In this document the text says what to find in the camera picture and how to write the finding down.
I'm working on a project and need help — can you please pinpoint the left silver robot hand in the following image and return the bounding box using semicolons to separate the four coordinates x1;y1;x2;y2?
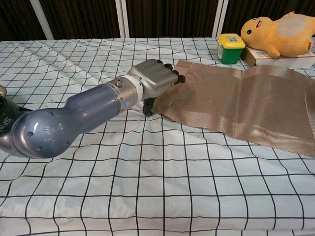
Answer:
127;59;186;117

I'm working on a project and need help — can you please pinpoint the brown woven placemat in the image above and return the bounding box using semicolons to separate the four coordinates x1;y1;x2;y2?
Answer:
154;59;315;158

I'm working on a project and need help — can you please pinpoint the green container with yellow lid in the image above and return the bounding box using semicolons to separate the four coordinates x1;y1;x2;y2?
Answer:
217;33;246;65

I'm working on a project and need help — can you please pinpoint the white cardboard box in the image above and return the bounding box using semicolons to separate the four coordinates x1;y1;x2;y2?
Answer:
240;45;315;71

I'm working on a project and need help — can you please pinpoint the white black-checked tablecloth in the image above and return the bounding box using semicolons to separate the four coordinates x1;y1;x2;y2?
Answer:
0;36;315;236

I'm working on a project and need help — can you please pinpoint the yellow plush toy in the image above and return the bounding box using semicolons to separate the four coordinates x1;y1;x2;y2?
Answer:
240;11;315;59

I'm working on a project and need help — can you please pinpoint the white double frame post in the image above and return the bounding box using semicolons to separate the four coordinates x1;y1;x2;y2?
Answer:
115;0;130;38

